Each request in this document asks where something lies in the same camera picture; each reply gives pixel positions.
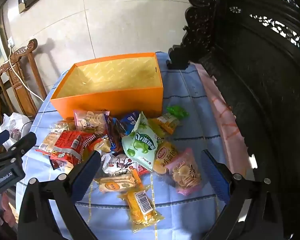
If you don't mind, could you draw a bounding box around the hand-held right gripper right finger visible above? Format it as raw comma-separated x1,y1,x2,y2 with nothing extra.
201,149,284,240

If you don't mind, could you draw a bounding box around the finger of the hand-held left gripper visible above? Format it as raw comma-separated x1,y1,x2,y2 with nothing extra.
0,132,37,167
0,131,10,153

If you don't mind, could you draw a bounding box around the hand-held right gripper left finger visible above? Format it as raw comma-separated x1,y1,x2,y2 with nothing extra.
17,151,101,240

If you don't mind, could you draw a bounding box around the pink cracker packet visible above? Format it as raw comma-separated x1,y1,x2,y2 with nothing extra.
169,148,203,195

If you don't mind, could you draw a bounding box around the brown bar snack packet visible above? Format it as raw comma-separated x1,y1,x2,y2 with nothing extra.
51,159,74,172

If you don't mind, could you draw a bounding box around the red snack bag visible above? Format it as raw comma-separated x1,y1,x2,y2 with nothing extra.
49,130,97,165

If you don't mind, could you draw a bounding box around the orange biscuit packet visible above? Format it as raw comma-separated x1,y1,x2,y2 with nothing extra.
94,171,144,193

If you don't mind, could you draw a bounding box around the clear rice cracker packet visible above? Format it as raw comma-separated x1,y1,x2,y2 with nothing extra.
36,120,77,155

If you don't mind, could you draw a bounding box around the white red-print snack packet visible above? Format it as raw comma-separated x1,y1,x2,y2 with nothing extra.
101,154,140,177

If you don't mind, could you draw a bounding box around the dark cone snack packet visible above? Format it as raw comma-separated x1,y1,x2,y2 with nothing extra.
94,116,125,154

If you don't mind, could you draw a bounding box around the pink fishbone snack packet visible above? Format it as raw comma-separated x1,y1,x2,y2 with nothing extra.
74,109,109,133

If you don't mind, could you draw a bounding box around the yellow bread packet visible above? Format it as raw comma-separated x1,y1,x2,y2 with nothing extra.
152,140,179,174

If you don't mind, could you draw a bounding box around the light green candy bag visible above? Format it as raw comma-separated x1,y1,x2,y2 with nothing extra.
122,111,163,172

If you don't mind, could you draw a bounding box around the yellow cake packet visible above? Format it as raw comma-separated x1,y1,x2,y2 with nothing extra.
120,189,164,232

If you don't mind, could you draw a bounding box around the blue cookie packet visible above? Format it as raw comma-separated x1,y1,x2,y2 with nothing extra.
119,111,140,135

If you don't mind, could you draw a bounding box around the yellow biscuit packet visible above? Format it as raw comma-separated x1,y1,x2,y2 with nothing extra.
149,112,182,135

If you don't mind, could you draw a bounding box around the orange cardboard box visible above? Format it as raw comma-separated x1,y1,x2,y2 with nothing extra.
49,52,164,119

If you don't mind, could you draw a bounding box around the green snack packet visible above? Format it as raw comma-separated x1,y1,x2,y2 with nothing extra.
166,105,189,119

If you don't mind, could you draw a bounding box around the white plastic bag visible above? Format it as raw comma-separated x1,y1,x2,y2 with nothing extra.
0,112,33,150

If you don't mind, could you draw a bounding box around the blue quilted mat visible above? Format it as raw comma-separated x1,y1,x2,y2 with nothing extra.
15,51,240,240

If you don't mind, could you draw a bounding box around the pink cloth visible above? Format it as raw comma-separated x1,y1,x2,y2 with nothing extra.
194,64,255,180

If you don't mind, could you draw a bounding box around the brown wooden chair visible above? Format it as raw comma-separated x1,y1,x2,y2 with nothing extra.
0,39,48,120

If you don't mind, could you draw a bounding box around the dark carved wooden furniture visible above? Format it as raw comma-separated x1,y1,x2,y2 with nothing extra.
167,0,300,240

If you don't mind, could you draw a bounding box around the white cable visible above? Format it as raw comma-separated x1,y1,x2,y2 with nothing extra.
7,44,47,103

